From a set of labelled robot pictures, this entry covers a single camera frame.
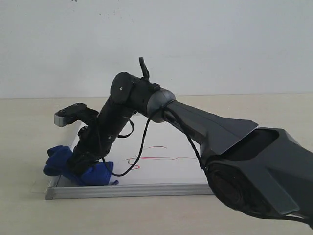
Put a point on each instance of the white board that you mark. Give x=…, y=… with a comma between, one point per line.
x=167, y=167

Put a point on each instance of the blue microfibre cloth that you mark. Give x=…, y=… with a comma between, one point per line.
x=98, y=174

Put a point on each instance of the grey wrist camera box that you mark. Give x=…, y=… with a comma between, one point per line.
x=69, y=114

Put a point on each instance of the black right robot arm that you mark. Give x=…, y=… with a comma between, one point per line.
x=261, y=172

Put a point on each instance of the clear tape front left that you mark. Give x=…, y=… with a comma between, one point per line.
x=39, y=187

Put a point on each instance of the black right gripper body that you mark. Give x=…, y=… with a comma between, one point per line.
x=93, y=141

